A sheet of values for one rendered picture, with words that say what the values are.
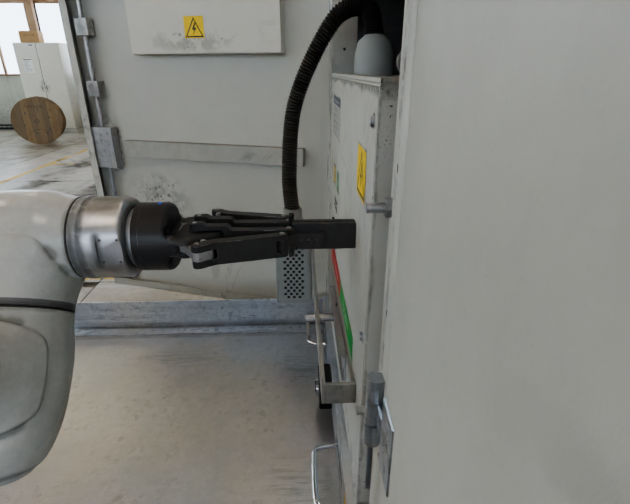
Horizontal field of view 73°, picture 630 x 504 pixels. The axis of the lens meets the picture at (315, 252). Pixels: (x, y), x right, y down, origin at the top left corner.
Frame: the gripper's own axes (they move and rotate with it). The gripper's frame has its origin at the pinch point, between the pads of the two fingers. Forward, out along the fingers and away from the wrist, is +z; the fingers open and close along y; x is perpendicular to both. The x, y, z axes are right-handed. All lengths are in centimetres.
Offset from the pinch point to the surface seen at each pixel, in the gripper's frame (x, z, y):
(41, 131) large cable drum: -98, -516, -864
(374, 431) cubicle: -3.2, 1.5, 25.5
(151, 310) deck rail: -34, -37, -41
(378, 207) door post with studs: 7.8, 3.0, 15.3
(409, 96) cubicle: 15.9, 1.8, 26.4
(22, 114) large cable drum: -64, -540, -856
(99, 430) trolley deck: -38, -37, -11
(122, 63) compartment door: 18, -43, -65
